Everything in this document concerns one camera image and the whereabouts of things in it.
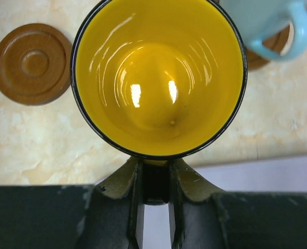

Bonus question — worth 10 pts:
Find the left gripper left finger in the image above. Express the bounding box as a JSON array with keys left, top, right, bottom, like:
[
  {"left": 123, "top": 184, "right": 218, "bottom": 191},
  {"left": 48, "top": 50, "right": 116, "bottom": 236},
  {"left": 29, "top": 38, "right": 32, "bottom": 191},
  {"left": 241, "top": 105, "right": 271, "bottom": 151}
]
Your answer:
[{"left": 0, "top": 158, "right": 144, "bottom": 248}]

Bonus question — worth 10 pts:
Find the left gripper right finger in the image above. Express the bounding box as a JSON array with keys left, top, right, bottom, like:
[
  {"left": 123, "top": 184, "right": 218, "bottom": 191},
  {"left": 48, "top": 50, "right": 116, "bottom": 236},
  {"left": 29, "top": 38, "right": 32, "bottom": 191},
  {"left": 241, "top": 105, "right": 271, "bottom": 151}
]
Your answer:
[{"left": 168, "top": 159, "right": 307, "bottom": 248}]

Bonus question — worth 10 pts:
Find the yellow transparent mug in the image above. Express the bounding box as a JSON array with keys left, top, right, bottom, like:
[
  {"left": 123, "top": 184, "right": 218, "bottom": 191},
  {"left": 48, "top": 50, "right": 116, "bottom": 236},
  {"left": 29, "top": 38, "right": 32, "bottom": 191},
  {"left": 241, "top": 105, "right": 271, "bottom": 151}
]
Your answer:
[{"left": 70, "top": 1, "right": 247, "bottom": 205}]

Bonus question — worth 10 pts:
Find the dark brown wooden coaster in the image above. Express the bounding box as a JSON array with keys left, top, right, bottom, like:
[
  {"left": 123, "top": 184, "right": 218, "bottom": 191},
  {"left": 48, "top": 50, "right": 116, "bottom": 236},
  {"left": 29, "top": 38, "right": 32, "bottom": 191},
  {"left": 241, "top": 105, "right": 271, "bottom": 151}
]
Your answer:
[{"left": 0, "top": 23, "right": 72, "bottom": 105}]

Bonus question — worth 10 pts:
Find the white mug blue handle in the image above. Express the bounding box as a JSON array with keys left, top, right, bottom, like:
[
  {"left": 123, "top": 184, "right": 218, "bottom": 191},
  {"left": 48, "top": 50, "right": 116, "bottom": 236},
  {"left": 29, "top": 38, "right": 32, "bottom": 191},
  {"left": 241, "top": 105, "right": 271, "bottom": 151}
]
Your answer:
[{"left": 219, "top": 0, "right": 307, "bottom": 61}]

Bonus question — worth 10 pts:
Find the lavender plastic tray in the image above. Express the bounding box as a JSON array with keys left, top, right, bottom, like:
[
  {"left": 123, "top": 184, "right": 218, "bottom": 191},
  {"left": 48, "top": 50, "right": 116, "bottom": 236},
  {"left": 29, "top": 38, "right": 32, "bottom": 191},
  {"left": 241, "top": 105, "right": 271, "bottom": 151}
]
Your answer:
[{"left": 143, "top": 156, "right": 307, "bottom": 248}]

